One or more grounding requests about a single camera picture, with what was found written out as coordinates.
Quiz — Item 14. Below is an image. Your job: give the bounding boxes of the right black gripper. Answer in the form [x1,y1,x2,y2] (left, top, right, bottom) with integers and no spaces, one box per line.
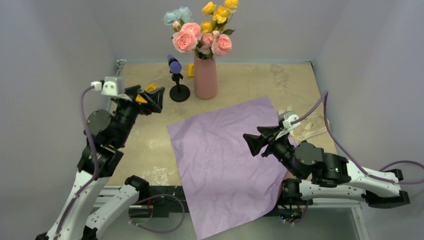
[240,125,301,180]

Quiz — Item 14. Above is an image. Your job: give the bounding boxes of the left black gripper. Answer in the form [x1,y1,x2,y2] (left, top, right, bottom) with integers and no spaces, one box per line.
[115,84,165,145]

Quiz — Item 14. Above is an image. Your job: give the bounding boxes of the cream printed ribbon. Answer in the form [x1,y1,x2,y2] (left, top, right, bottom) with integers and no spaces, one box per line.
[288,111,328,146]

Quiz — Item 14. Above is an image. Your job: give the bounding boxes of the pink and purple wrapping paper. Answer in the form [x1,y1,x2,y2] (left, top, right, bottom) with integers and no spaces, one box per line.
[167,97,287,240]

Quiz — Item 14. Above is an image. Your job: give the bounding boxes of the pink double rose stem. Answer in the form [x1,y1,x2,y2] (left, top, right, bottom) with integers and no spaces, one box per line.
[172,22,203,54]

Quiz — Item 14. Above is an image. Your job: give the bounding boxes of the blue flower stem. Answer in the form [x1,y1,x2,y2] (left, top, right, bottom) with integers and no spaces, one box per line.
[163,6,192,26]

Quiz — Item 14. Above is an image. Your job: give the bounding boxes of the yellow rose stem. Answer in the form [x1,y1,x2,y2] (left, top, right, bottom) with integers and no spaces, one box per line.
[200,0,240,36]

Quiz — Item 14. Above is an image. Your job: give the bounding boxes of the pink single rose stem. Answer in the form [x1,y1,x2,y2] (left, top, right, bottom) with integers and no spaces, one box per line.
[196,31,233,60]

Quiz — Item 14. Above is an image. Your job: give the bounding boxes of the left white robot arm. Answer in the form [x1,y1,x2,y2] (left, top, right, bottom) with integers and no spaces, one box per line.
[37,85,165,240]

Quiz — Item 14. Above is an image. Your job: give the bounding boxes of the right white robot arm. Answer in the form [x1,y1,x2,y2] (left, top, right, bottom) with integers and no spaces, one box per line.
[243,126,410,209]

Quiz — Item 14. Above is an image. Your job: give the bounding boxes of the yellow block behind vase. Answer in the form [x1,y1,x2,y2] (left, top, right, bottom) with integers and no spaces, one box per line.
[187,63,194,78]

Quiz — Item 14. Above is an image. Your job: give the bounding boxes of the pink tall vase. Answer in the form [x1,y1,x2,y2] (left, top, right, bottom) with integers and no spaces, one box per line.
[193,55,218,100]

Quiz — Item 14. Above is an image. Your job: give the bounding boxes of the yellow triangular block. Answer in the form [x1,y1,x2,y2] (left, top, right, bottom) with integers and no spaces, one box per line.
[135,84,158,104]

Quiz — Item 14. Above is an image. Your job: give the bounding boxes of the black stand purple microphone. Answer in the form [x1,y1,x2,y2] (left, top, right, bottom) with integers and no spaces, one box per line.
[167,54,191,103]

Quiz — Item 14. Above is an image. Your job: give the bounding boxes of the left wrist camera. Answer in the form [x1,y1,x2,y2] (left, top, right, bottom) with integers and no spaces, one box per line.
[101,76,125,98]

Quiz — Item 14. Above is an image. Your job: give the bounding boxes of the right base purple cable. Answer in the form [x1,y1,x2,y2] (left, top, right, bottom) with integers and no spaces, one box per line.
[281,200,310,226]

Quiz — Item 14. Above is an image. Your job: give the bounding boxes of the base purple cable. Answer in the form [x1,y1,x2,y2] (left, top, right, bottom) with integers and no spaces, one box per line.
[128,193,185,234]
[281,200,310,226]

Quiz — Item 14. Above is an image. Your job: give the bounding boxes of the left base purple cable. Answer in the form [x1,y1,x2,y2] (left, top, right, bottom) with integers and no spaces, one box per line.
[128,193,185,234]

